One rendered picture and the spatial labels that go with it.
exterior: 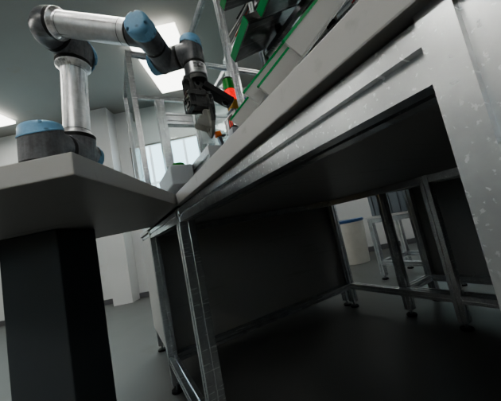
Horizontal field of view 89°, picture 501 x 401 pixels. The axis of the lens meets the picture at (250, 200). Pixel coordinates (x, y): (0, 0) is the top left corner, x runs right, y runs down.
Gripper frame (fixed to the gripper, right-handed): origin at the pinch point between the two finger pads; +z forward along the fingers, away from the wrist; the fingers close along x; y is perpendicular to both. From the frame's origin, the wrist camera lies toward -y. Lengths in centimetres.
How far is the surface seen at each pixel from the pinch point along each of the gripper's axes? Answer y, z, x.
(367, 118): 16, 28, 65
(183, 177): 13.1, 14.8, 2.0
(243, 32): 0.4, -12.7, 30.0
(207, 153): 9.5, 12.4, 16.1
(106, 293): 53, 89, -422
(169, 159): -9, -27, -106
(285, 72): -3.8, 1.4, 36.3
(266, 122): 18, 23, 55
